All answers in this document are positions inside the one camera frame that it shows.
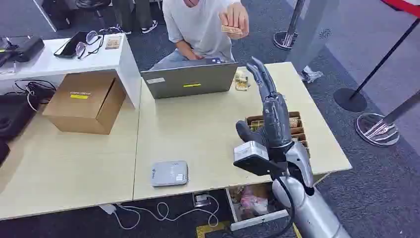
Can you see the pale pillar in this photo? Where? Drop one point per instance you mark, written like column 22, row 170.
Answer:
column 311, row 33

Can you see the chrome stanchion with striped base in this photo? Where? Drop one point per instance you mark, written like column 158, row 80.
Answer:
column 377, row 129

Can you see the black stanchion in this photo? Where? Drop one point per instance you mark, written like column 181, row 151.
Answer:
column 349, row 100

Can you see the card stack with green print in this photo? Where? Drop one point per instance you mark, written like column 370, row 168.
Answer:
column 256, row 124

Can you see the chrome stanchion with round base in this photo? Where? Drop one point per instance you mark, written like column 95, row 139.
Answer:
column 286, row 39

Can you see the clear glasses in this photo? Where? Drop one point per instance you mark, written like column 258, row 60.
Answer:
column 87, row 44

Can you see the wooden card box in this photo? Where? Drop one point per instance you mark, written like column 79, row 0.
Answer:
column 297, row 131

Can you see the person in background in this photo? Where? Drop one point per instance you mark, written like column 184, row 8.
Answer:
column 137, row 14

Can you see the black bag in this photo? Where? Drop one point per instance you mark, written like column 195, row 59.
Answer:
column 14, row 113
column 3, row 151

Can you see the crumpled clear plastic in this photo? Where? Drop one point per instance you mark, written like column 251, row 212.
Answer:
column 310, row 75

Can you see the black case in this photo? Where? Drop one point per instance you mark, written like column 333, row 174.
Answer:
column 57, row 13

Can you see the black stool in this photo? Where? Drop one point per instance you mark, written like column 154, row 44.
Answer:
column 93, row 4

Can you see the pink plastic bag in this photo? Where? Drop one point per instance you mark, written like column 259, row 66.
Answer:
column 254, row 202

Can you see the person's left hand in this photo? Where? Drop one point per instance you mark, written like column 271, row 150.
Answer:
column 238, row 16

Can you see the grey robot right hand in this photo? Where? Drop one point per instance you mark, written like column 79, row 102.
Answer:
column 275, row 121

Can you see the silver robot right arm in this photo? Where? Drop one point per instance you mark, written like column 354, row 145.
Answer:
column 311, row 210

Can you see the single printed card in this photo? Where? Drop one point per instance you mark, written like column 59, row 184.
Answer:
column 113, row 42

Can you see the grey card reader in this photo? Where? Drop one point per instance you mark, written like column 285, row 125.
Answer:
column 169, row 173

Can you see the white open drawer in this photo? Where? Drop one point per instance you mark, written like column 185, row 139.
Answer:
column 259, row 221

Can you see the small stack of cards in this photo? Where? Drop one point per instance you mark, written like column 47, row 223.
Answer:
column 231, row 30

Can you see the grey laptop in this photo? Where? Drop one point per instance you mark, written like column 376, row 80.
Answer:
column 190, row 82

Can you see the black device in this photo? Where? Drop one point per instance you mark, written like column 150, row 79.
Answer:
column 26, row 49

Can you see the pile of cards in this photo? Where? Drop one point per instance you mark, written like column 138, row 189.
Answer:
column 241, row 82

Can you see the card stack with beige print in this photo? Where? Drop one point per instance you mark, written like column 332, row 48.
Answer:
column 294, row 122

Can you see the red barrier belt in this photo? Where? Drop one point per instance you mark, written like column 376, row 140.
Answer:
column 405, row 6

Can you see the yellow floor tape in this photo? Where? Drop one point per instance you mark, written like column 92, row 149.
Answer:
column 211, row 228

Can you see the floor socket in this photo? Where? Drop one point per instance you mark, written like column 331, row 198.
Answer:
column 200, row 199

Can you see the white power adapter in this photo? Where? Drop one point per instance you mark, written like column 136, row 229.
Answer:
column 107, row 209

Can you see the black phone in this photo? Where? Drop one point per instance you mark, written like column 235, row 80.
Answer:
column 67, row 46

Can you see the white side shelf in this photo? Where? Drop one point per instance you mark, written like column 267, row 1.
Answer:
column 65, row 64

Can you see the brown cardboard box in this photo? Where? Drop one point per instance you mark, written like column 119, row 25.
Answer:
column 82, row 101

